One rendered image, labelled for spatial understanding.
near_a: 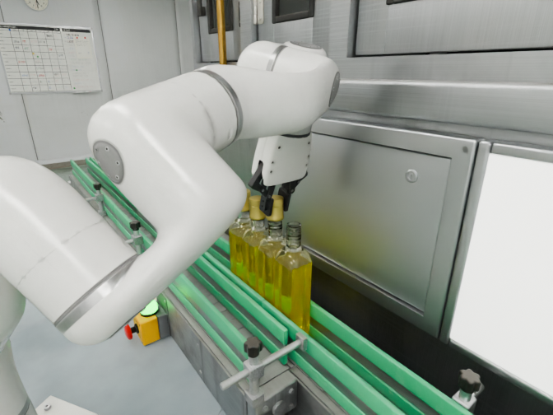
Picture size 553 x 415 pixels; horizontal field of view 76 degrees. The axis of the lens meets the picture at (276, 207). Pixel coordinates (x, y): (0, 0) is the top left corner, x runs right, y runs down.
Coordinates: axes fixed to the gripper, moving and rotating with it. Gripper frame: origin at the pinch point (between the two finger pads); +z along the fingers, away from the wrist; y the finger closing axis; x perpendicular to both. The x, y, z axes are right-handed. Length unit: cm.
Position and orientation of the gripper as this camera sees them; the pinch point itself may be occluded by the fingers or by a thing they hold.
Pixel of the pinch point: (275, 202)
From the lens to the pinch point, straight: 69.6
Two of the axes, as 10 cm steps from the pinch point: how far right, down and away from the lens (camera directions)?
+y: -7.8, 2.2, -5.8
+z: -1.6, 8.3, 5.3
